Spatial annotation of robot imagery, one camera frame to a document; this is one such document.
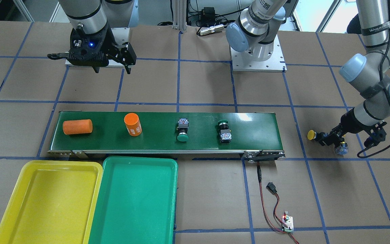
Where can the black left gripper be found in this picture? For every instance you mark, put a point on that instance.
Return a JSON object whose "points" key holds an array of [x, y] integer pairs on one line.
{"points": [[348, 122]]}

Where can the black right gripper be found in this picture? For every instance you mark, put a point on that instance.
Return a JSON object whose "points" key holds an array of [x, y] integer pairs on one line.
{"points": [[126, 55]]}

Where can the yellow push button switch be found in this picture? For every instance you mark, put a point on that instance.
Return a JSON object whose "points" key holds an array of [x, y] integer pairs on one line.
{"points": [[315, 136]]}

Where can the labelled orange cylinder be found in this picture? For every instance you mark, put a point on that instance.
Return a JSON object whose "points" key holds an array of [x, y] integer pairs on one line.
{"points": [[133, 124]]}

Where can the green push button switch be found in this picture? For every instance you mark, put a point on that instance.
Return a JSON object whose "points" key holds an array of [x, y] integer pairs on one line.
{"points": [[224, 132]]}

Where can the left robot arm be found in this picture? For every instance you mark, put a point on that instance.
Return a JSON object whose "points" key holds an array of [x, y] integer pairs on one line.
{"points": [[258, 25]]}

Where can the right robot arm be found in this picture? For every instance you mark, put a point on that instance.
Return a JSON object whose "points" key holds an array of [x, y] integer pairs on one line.
{"points": [[92, 39]]}

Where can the green conveyor belt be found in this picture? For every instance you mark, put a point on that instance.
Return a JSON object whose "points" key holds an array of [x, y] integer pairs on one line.
{"points": [[255, 136]]}

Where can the small motor controller board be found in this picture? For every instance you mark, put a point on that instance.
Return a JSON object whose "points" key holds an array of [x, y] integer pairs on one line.
{"points": [[287, 222]]}

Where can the green plastic tray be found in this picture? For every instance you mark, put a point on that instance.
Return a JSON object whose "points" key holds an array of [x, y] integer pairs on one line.
{"points": [[136, 203]]}

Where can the yellow plastic tray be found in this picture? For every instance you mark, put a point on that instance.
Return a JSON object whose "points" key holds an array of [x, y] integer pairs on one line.
{"points": [[53, 202]]}

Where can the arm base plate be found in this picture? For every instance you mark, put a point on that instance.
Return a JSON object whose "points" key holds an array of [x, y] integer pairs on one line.
{"points": [[113, 51], [261, 58]]}

